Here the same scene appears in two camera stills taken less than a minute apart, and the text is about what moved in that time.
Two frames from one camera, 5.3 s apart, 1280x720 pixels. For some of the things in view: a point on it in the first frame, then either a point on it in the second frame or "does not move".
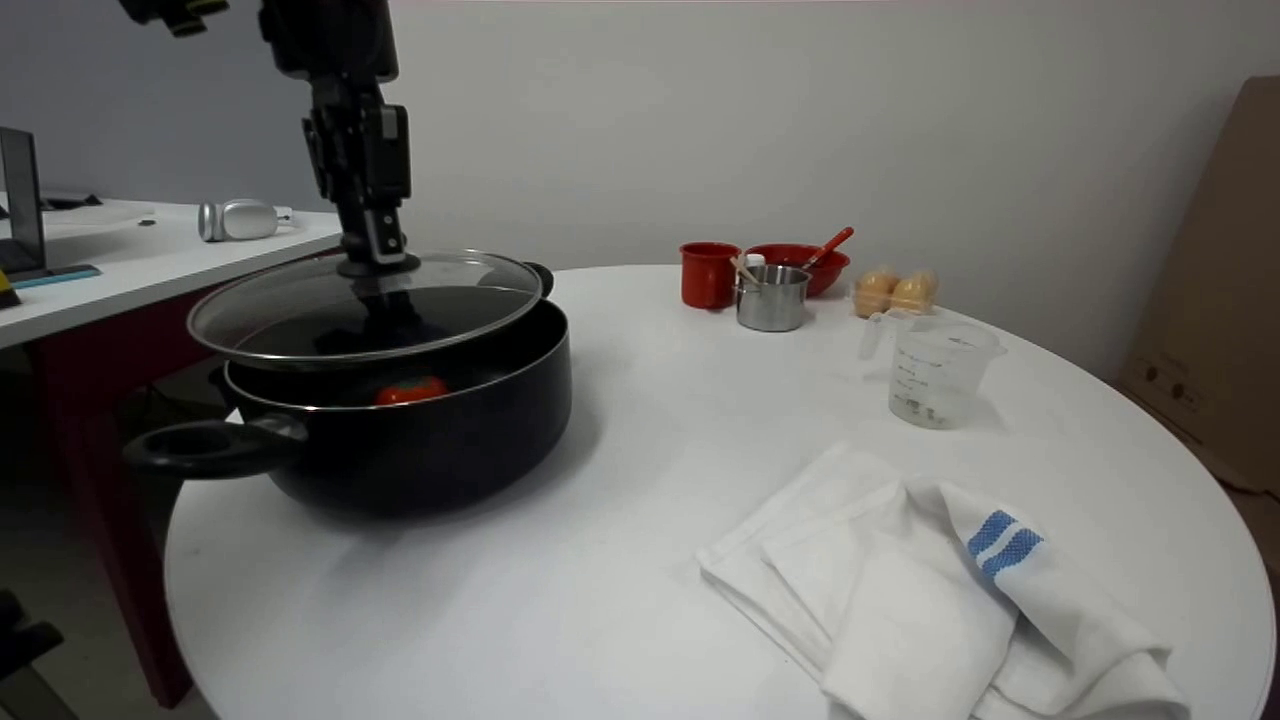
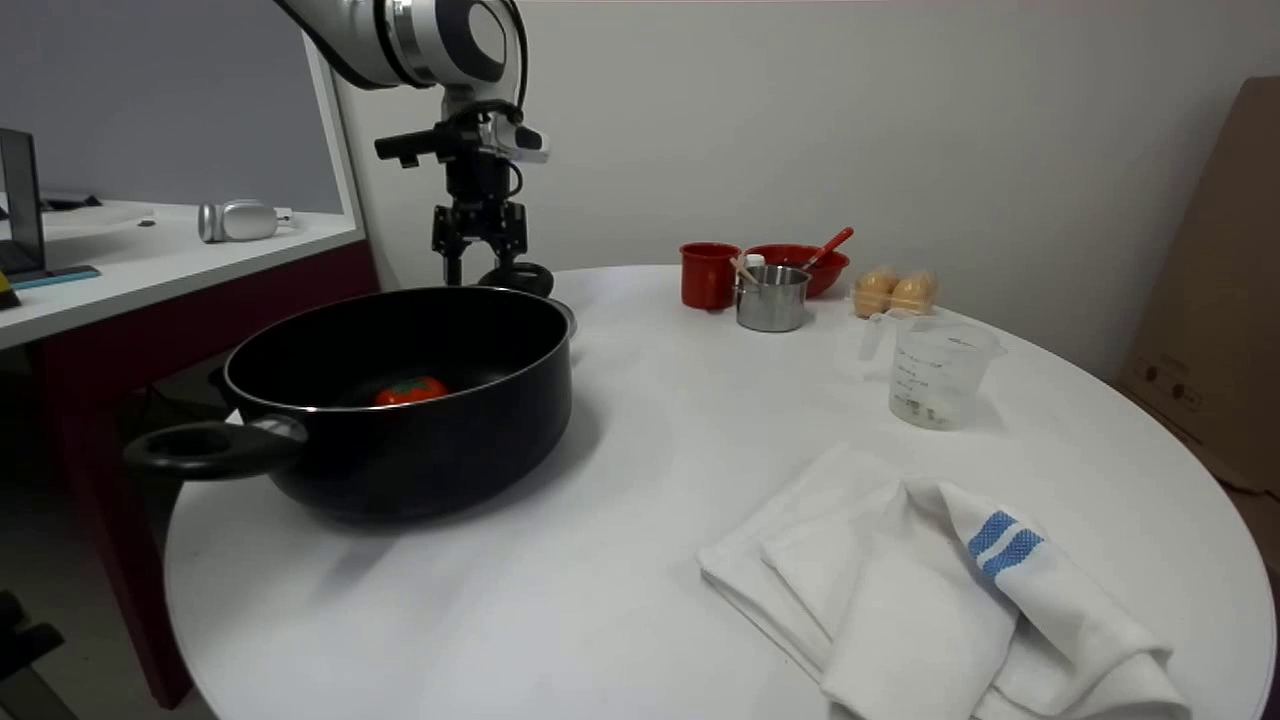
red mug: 710,273 does not move
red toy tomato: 416,390 does not move
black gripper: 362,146 to 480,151
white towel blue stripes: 916,606 does not move
